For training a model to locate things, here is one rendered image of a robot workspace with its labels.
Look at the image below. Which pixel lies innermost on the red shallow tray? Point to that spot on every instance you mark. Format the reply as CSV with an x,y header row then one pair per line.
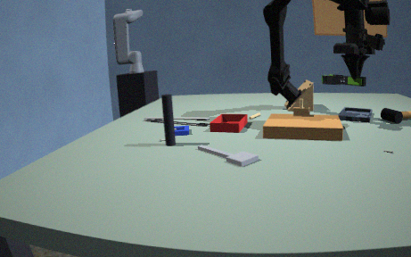
x,y
229,123

